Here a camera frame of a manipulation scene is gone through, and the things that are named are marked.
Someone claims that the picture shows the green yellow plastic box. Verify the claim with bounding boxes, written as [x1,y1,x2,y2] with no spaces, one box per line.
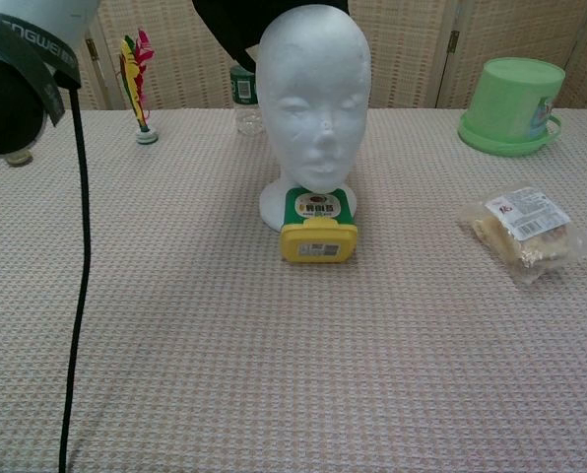
[279,186,361,265]

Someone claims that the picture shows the clear snack packet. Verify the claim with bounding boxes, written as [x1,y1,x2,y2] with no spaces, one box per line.
[458,184,587,286]

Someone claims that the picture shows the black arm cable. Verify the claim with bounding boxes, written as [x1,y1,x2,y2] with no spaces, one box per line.
[56,83,92,473]

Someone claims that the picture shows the beige woven tablecloth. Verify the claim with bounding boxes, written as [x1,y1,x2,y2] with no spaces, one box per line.
[0,106,587,473]

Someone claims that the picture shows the green plastic bucket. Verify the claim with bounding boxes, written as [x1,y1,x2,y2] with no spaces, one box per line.
[456,57,566,158]

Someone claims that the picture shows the bamboo folding screen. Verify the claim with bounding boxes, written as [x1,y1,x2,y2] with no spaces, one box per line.
[76,0,587,112]

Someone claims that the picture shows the black baseball cap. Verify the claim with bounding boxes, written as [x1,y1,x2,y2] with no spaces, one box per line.
[191,0,350,75]

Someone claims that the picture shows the colourful feather shuttlecock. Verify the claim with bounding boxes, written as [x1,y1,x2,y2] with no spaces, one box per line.
[118,29,160,146]

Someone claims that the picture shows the white foam mannequin head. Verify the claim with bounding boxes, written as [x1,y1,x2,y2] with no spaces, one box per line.
[254,7,372,233]

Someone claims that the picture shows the clear plastic water bottle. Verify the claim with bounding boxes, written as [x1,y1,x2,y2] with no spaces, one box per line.
[228,62,265,137]

